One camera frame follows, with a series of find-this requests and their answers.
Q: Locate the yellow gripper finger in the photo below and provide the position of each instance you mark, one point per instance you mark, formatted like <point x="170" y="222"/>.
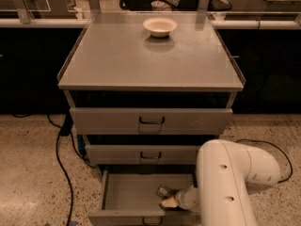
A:
<point x="169" y="203"/>

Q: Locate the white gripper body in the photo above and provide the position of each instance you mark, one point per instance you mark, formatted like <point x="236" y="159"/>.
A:
<point x="185" y="198"/>

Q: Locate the clear plastic water bottle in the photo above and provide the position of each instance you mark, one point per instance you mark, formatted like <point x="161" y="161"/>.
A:
<point x="164" y="192"/>

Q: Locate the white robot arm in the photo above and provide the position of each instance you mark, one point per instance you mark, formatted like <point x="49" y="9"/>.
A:
<point x="224" y="171"/>

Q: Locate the grey bottom drawer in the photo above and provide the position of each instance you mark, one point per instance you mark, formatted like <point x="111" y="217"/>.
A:
<point x="128" y="197"/>

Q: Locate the grey drawer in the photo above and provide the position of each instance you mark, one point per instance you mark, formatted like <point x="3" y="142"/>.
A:
<point x="128" y="197"/>
<point x="150" y="121"/>
<point x="143" y="154"/>

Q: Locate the grey middle drawer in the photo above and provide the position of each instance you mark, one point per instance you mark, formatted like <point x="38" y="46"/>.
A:
<point x="143" y="154"/>

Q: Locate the grey drawer cabinet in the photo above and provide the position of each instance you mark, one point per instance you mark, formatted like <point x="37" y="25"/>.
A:
<point x="117" y="63"/>

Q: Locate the grey top drawer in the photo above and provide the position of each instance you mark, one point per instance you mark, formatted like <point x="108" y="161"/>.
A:
<point x="150" y="121"/>

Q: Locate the white paper bowl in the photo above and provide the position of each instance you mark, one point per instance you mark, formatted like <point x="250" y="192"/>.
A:
<point x="160" y="27"/>

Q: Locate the drink cup with straw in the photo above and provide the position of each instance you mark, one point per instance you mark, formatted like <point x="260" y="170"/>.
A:
<point x="158" y="5"/>

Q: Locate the white horizontal rail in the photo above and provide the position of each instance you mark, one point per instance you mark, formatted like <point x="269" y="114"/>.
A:
<point x="75" y="23"/>

